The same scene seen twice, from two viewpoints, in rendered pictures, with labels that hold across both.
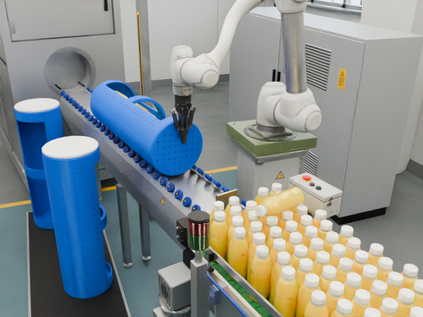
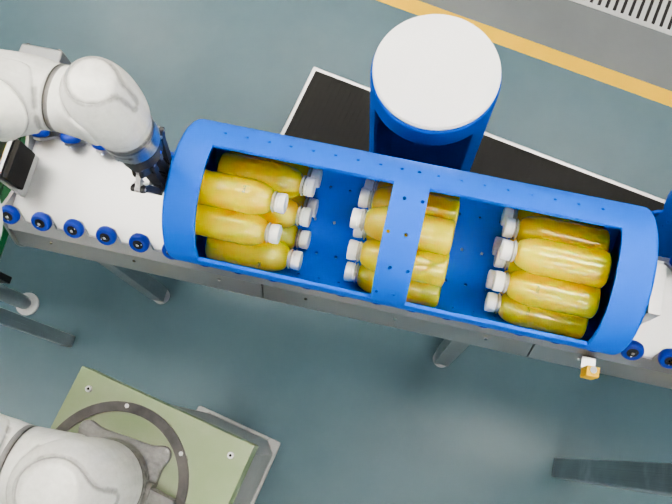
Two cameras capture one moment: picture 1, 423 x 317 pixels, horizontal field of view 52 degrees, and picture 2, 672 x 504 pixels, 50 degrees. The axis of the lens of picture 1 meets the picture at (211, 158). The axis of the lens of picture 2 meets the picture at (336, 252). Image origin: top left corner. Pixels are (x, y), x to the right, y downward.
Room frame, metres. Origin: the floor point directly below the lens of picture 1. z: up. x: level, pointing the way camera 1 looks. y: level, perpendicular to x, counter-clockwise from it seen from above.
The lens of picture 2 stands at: (2.51, 0.06, 2.45)
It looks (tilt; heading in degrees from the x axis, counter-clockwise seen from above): 75 degrees down; 144
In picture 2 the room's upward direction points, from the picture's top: 8 degrees counter-clockwise
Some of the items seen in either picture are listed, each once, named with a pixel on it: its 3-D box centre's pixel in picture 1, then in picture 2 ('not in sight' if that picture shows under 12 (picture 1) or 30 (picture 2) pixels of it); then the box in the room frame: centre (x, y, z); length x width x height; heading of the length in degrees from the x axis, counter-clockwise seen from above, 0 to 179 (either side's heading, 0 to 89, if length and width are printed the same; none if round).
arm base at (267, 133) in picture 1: (268, 126); (115, 485); (2.25, -0.31, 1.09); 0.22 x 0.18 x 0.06; 27
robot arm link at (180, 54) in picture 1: (183, 64); (98, 101); (1.90, 0.13, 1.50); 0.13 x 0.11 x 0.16; 32
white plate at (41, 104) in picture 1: (36, 105); not in sight; (2.76, 1.15, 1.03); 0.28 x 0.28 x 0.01
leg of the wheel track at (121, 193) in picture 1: (124, 227); not in sight; (2.41, 0.56, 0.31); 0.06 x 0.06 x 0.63; 33
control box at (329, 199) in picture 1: (313, 194); not in sight; (1.55, -0.42, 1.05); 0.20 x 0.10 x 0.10; 33
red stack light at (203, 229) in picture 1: (198, 224); not in sight; (1.05, 0.03, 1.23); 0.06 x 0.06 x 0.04
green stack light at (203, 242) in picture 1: (198, 237); not in sight; (1.05, 0.03, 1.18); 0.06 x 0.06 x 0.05
